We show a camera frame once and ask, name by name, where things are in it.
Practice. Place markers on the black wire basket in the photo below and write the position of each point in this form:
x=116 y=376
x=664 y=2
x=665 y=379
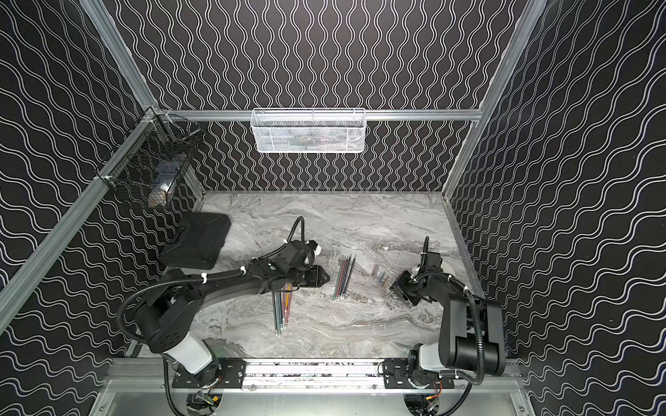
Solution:
x=149 y=174

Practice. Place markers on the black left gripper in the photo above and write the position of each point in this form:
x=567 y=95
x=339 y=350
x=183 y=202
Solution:
x=307 y=276

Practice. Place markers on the aluminium back rail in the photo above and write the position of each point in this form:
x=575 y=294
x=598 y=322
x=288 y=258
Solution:
x=329 y=114

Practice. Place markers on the aluminium left side rail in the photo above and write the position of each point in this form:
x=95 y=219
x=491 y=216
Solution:
x=17 y=292

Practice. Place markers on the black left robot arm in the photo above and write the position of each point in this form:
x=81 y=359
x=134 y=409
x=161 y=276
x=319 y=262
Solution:
x=161 y=315

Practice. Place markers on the black plastic case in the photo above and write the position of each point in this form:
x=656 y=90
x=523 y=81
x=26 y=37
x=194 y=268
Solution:
x=197 y=242

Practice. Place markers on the clear blue pencil cap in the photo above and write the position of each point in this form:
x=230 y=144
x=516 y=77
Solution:
x=382 y=277

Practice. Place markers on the white tape roll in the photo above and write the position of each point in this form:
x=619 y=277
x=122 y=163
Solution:
x=447 y=269

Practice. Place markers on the aluminium corner post right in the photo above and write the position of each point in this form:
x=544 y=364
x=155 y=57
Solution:
x=521 y=34

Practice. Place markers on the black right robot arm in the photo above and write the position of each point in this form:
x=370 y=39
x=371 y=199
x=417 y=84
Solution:
x=471 y=343

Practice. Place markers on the aluminium corner post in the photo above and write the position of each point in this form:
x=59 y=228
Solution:
x=99 y=15
x=521 y=34

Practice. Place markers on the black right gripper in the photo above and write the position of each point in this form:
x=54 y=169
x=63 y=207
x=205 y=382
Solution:
x=399 y=286

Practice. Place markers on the aluminium corner post left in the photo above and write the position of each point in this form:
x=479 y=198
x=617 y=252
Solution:
x=99 y=15

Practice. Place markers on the white wire basket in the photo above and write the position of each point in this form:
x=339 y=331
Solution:
x=306 y=136

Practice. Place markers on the black pencil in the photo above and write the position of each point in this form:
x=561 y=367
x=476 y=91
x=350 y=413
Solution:
x=348 y=276

